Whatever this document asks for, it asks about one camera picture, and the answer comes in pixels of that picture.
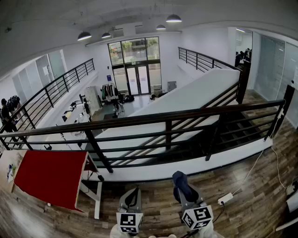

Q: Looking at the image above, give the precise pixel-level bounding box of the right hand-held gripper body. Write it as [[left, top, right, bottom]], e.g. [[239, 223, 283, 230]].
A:
[[179, 201, 214, 231]]

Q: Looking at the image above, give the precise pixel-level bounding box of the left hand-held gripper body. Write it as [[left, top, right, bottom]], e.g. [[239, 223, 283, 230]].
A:
[[115, 207, 144, 234]]

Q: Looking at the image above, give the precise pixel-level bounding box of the dark blue cloth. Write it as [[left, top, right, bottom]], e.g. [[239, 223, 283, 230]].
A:
[[172, 171, 195, 203]]

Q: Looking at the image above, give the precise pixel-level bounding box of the dark wooden handrail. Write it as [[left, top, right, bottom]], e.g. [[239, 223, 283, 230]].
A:
[[0, 85, 296, 174]]

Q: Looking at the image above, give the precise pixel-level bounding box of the person's right forearm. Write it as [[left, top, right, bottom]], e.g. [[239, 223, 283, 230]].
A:
[[186, 223, 224, 238]]

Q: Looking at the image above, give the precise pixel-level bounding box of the black metal balcony railing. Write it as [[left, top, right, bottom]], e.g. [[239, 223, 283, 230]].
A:
[[178, 46, 243, 73], [0, 58, 95, 151]]

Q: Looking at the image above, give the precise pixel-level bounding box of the white power strip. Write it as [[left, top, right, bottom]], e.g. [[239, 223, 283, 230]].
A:
[[217, 192, 234, 206]]

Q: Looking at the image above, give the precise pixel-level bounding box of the red top table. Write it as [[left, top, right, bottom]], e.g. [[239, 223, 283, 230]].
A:
[[11, 150, 103, 220]]

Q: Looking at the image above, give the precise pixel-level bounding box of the dark staircase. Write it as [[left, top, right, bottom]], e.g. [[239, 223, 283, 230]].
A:
[[217, 111, 274, 151]]

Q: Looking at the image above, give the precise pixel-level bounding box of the small white device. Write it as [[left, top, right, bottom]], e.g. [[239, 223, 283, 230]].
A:
[[285, 182, 298, 196]]

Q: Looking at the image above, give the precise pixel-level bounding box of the white furniture unit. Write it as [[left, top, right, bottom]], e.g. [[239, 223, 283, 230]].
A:
[[276, 195, 298, 232]]

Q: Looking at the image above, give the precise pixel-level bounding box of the white work table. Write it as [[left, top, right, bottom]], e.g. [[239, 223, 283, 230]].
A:
[[44, 99, 93, 152]]

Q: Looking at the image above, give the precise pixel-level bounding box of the white locker cabinet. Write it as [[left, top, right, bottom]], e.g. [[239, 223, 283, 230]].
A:
[[84, 85, 102, 110]]

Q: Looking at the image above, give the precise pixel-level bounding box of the light wooden table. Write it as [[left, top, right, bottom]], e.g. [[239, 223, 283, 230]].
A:
[[0, 150, 28, 193]]

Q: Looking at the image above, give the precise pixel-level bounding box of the glass entrance door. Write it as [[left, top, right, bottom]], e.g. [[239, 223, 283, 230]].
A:
[[125, 65, 150, 96]]

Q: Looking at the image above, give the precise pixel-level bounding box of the large window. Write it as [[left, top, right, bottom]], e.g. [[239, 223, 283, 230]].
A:
[[108, 36, 161, 66]]

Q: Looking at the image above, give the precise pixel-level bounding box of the black cable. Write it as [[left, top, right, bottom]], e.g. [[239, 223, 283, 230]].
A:
[[213, 202, 225, 224]]

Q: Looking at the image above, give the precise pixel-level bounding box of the white cable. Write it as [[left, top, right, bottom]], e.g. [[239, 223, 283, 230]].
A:
[[232, 109, 285, 196], [271, 145, 289, 189]]

